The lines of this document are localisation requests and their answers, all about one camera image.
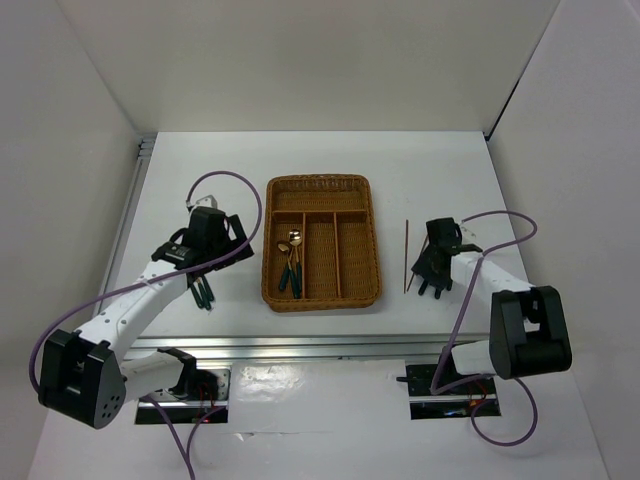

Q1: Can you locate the small gold spoon green handle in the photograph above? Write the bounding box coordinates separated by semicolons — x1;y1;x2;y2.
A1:
277;240;296;294

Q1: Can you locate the large gold spoon green handle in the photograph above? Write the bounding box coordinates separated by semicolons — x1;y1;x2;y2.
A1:
289;229;302;299

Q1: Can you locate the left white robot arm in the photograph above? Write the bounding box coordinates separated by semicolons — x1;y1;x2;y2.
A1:
36;207;253;429

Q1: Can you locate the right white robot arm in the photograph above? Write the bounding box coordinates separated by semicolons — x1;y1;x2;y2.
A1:
411;217;573;392

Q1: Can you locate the brown chopstick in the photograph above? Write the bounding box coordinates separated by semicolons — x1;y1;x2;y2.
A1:
404;234;429;294
403;219;410;294

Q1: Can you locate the wicker cutlery tray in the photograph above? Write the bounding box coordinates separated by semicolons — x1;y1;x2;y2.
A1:
262;174;382;313

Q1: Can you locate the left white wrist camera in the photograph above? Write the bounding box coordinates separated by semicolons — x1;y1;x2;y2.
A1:
186;195;217;211

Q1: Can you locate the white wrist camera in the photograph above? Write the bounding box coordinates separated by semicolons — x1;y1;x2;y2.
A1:
460;222;476;237
186;195;217;211

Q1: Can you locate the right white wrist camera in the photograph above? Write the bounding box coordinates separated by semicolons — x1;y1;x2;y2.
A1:
460;222;476;237

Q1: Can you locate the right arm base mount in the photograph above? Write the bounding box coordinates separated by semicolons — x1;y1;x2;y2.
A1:
397;362;502;421

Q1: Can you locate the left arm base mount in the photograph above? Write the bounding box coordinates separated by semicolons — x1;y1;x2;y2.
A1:
135;348;231;425

